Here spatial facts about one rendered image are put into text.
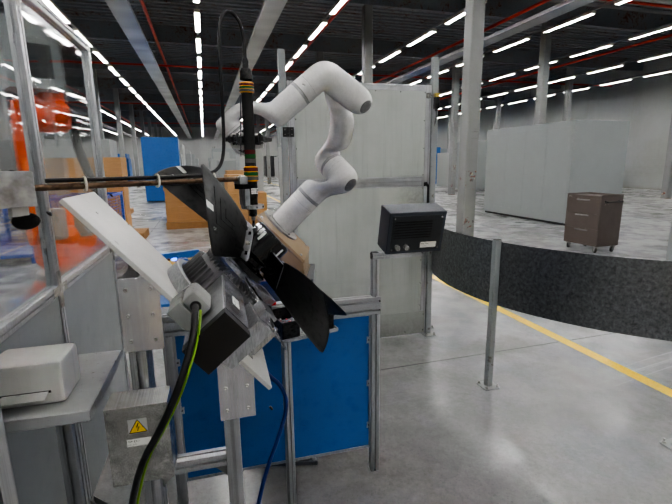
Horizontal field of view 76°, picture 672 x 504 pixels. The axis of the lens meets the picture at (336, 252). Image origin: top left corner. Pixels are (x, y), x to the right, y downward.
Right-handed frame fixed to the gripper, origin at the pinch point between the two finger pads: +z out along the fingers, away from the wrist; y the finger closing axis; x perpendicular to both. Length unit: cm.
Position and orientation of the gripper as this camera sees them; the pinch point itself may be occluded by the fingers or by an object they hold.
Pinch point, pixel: (248, 138)
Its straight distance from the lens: 136.3
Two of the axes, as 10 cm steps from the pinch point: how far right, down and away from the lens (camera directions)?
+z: 2.6, 1.8, -9.5
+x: -0.1, -9.8, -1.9
